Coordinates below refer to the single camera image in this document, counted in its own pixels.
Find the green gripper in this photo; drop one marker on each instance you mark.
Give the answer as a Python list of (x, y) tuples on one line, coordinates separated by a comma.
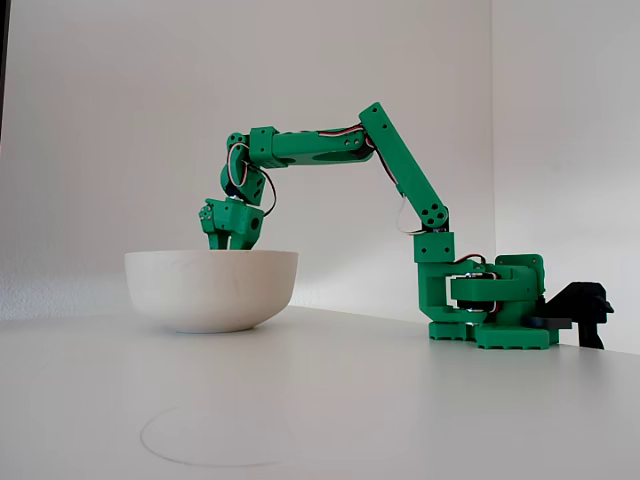
[(234, 219)]

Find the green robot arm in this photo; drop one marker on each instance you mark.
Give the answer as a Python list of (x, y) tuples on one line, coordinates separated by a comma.
[(400, 160)]

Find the white round bowl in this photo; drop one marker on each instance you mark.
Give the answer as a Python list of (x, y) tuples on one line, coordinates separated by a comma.
[(210, 290)]

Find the black table clamp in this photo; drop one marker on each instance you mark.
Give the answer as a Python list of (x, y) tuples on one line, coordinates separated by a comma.
[(582, 305)]

